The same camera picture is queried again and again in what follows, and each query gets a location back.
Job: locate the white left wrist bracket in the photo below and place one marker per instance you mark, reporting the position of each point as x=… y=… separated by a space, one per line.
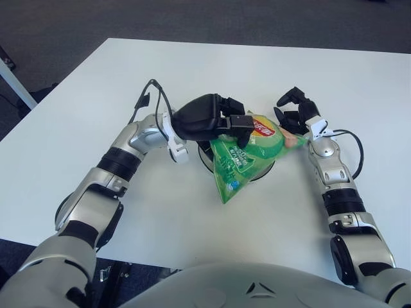
x=176 y=150

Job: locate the green potato chip bag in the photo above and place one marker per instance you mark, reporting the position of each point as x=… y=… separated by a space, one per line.
x=244 y=167

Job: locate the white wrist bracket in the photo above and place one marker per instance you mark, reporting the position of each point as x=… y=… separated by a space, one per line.
x=176 y=150
x=316 y=126

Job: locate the white side table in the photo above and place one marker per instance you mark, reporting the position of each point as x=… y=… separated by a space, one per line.
x=16 y=86

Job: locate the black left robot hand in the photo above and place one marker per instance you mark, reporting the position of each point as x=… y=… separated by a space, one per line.
x=199 y=118

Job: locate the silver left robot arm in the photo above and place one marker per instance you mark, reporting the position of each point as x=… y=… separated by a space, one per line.
x=144 y=136

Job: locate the black floor box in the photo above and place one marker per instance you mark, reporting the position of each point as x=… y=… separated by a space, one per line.
x=6 y=57

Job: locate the grey robot torso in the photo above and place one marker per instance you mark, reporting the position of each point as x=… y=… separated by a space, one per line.
x=241 y=288

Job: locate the white plate with black rim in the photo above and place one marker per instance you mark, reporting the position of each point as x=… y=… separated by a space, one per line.
x=205 y=155

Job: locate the silver metal bracket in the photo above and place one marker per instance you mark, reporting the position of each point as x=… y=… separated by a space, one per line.
x=105 y=274

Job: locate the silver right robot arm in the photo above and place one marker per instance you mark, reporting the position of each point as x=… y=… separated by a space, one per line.
x=327 y=150

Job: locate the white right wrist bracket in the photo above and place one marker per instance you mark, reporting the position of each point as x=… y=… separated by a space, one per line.
x=316 y=126

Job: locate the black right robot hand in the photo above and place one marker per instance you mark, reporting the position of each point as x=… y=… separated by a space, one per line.
x=308 y=109

